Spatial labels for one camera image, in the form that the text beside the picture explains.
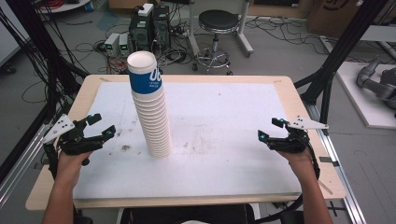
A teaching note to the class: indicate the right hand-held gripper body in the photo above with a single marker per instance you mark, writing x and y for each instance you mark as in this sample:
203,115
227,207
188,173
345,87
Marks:
292,143

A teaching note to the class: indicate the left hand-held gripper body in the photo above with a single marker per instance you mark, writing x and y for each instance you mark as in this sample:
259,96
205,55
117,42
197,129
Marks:
73,141

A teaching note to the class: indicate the stack of white paper cups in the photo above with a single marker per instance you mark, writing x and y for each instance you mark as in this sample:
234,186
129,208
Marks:
152,124

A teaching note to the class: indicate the person's right hand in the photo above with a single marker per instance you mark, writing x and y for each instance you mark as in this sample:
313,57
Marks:
302,163

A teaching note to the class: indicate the person's left hand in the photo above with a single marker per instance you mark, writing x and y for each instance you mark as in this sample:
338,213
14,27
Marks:
68,169

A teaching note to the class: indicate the white table mat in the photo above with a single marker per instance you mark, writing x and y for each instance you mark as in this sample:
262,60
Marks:
218,140

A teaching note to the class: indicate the grey power supply unit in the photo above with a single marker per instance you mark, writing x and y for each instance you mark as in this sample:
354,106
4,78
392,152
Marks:
111,43
124,44

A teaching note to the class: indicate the white floor platform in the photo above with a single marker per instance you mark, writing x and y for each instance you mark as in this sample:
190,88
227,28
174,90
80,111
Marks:
358,99

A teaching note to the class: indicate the black computer tower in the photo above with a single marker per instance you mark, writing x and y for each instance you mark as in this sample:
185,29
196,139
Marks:
149,31

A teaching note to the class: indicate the person's dark clothing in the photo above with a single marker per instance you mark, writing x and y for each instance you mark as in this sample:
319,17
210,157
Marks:
186,215

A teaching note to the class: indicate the brown cardboard box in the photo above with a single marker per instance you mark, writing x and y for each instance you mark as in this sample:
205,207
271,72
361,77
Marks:
333,15

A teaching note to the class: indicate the black round stool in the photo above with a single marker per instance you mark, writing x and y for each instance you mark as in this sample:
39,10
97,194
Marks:
218,20

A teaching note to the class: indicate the white box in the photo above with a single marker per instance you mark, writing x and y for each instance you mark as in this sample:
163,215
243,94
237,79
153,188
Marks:
145,10

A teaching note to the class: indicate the aluminium rail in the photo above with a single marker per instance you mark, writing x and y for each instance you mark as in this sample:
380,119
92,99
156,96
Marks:
339,174
18,174

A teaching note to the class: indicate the black metal frame post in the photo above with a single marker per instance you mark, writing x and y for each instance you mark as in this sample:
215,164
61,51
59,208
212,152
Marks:
46,46
339,53

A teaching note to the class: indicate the white desk leg frame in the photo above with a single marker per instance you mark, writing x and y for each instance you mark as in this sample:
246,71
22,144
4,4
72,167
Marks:
244,34

